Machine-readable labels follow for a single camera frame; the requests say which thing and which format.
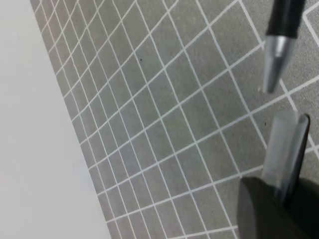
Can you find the clear black pen cap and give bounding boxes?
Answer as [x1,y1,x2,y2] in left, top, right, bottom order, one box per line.
[262,110,311,206]

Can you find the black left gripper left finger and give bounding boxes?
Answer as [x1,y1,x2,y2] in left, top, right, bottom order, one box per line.
[237,177,287,239]

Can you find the black pen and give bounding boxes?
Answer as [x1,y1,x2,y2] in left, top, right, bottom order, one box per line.
[262,0,306,94]

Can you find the grey grid tablecloth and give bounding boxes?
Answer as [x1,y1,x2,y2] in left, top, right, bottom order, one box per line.
[31,0,319,239]

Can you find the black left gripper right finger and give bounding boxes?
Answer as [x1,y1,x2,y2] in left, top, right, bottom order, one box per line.
[288,178,319,239]

